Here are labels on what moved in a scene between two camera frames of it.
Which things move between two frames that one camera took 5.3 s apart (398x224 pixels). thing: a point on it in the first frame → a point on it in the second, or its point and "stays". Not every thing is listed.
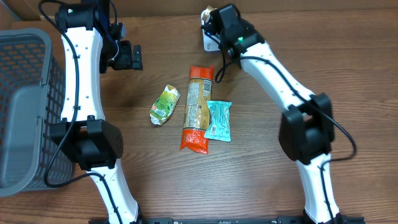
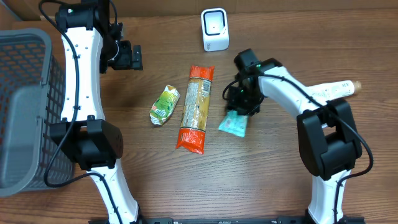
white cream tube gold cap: (205, 15) → (326, 92)
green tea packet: (163, 107) stays
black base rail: (239, 220) stays
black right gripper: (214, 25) → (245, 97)
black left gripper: (127, 61) stays
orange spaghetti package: (197, 109) stays
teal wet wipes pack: (219, 129) → (234, 124)
